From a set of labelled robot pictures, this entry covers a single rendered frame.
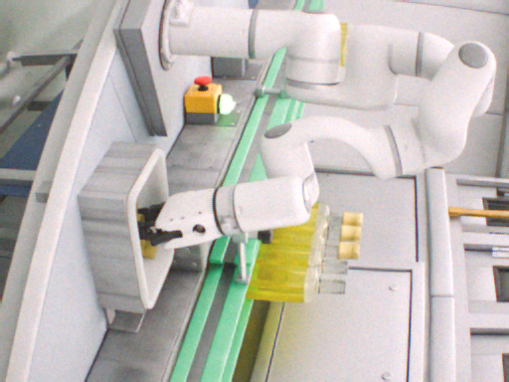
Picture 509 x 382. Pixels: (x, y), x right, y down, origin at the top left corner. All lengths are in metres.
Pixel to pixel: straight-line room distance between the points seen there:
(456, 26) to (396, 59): 6.18
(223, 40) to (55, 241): 0.48
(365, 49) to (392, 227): 0.72
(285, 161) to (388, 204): 0.85
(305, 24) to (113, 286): 0.55
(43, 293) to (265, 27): 0.60
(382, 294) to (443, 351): 0.23
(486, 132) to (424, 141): 6.79
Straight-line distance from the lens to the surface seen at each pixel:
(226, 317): 1.26
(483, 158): 8.07
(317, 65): 1.25
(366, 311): 1.53
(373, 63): 1.23
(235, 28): 1.26
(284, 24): 1.25
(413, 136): 1.13
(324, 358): 1.42
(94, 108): 1.13
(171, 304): 1.27
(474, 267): 1.76
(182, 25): 1.28
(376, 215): 1.89
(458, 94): 1.10
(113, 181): 1.09
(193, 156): 1.51
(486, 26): 7.43
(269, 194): 1.07
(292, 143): 1.10
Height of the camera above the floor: 1.17
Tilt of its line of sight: 9 degrees down
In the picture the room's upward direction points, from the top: 94 degrees clockwise
